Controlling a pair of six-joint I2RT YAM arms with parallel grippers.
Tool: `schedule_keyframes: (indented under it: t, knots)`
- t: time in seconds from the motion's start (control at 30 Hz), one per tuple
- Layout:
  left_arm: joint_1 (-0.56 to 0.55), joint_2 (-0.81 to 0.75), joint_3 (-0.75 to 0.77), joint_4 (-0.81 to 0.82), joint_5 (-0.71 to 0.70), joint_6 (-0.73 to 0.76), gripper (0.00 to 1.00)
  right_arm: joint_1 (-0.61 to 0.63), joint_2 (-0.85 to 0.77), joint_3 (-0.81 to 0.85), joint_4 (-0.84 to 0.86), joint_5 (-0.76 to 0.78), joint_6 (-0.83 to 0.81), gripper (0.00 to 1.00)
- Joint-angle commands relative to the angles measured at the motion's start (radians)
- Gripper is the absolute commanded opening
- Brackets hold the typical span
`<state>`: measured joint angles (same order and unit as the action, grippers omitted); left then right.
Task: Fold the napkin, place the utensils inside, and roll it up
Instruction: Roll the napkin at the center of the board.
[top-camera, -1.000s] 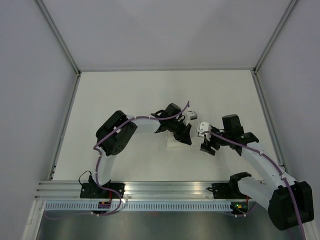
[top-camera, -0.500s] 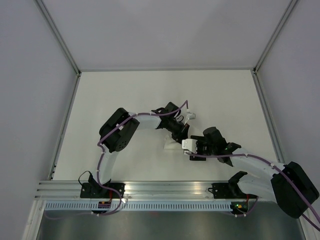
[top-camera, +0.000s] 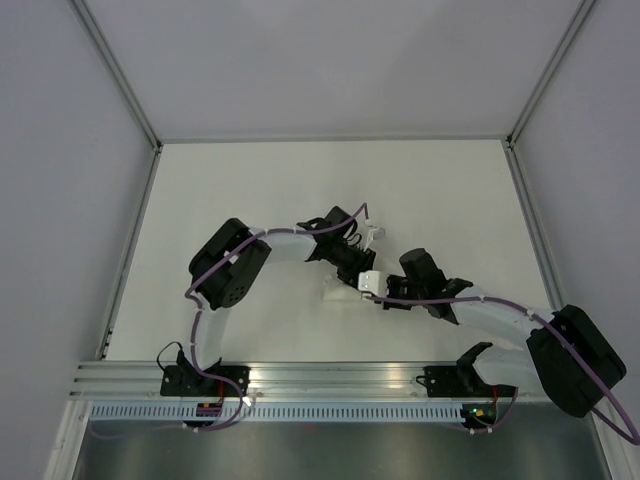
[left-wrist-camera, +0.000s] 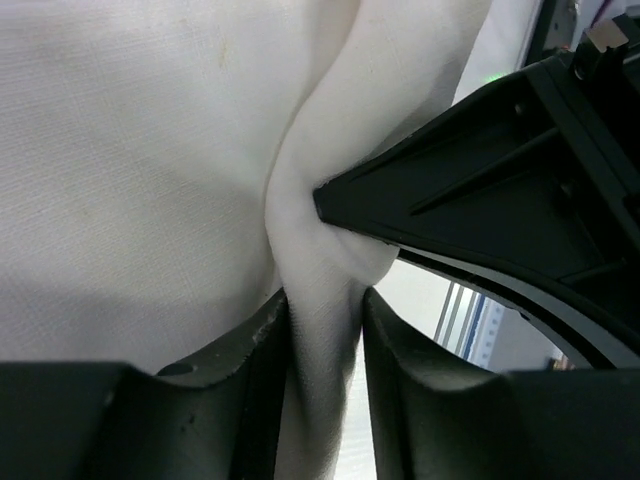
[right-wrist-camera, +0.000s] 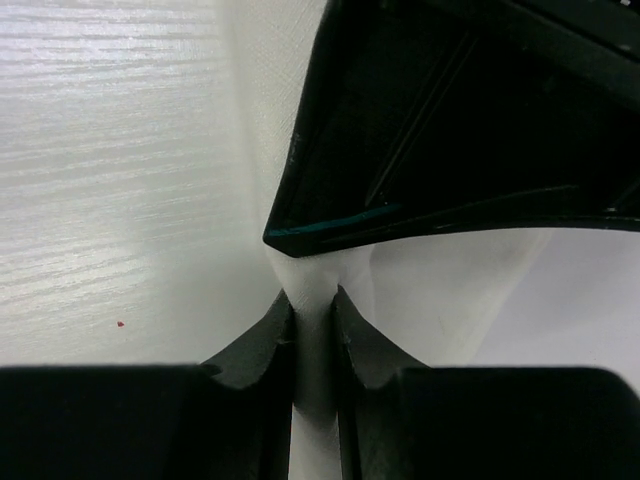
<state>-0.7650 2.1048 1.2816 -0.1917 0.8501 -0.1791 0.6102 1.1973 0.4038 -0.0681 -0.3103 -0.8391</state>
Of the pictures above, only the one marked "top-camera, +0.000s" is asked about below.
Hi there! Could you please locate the white cloth napkin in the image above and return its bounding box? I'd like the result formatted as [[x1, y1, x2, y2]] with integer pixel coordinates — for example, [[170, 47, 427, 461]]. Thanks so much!
[[321, 275, 363, 302]]

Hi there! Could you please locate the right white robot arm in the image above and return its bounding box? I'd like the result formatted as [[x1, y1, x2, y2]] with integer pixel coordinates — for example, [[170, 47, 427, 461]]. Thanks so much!
[[371, 248, 627, 418]]

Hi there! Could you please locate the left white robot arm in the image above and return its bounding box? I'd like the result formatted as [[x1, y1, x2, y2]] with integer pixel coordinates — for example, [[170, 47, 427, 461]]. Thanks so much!
[[183, 204, 376, 396]]

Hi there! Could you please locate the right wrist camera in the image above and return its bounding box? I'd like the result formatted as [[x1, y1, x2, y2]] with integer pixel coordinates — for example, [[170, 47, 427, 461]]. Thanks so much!
[[357, 270, 389, 298]]

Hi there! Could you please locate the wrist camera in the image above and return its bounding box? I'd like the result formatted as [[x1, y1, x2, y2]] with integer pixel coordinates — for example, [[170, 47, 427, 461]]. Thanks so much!
[[357, 270, 389, 298], [362, 219, 386, 249]]

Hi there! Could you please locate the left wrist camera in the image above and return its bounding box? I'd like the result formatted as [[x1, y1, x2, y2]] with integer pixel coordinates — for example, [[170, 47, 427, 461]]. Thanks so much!
[[362, 219, 386, 249]]

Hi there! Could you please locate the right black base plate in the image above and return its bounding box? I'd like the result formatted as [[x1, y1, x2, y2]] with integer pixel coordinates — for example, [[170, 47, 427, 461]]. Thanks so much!
[[415, 365, 516, 399]]

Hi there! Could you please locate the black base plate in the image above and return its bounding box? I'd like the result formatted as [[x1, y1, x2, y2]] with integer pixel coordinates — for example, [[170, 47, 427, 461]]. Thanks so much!
[[415, 365, 516, 399], [160, 364, 250, 398]]

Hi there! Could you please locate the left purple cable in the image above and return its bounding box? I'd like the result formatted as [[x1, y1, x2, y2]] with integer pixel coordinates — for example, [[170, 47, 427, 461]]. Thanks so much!
[[184, 202, 370, 441]]

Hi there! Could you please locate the purple cable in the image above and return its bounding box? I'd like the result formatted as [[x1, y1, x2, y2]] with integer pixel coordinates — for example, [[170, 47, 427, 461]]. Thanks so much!
[[362, 294, 640, 446], [184, 202, 370, 441]]

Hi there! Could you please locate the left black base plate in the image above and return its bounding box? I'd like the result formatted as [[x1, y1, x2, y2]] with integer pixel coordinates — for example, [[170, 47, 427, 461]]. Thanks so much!
[[160, 364, 250, 398]]

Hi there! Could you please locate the white slotted cable duct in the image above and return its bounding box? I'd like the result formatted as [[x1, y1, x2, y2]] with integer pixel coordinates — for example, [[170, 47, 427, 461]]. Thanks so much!
[[89, 401, 464, 423]]

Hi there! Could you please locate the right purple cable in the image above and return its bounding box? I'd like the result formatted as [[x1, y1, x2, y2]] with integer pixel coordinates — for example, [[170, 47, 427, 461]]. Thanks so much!
[[362, 294, 640, 446]]

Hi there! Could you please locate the aluminium mounting rail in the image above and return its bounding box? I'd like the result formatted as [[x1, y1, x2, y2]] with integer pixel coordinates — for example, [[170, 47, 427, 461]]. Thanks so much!
[[67, 360, 616, 401]]

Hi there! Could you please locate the right aluminium frame post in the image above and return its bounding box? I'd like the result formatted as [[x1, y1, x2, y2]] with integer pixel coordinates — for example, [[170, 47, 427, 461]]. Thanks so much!
[[505, 0, 599, 150]]

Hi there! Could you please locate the aluminium frame post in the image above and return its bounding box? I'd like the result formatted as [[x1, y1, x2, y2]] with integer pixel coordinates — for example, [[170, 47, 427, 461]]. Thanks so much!
[[67, 0, 162, 152], [505, 0, 599, 150]]

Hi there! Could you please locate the left aluminium frame post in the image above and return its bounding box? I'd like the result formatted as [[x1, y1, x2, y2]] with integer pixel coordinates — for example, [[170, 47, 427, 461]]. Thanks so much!
[[67, 0, 162, 152]]

